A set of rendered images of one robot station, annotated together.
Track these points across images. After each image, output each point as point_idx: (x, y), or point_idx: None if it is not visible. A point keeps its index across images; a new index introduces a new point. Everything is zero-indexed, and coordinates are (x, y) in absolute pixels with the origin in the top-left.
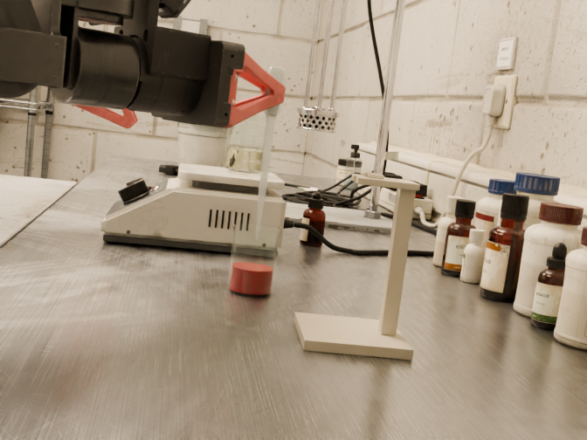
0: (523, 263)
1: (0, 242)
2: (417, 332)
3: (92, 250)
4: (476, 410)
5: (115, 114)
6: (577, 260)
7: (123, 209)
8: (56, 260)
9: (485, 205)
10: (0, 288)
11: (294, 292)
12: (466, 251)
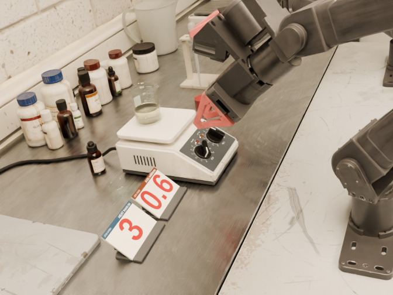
0: (106, 84)
1: (292, 143)
2: (171, 87)
3: (248, 140)
4: (202, 62)
5: (214, 110)
6: (126, 59)
7: (226, 133)
8: (269, 124)
9: (44, 106)
10: (295, 99)
11: (184, 108)
12: (80, 113)
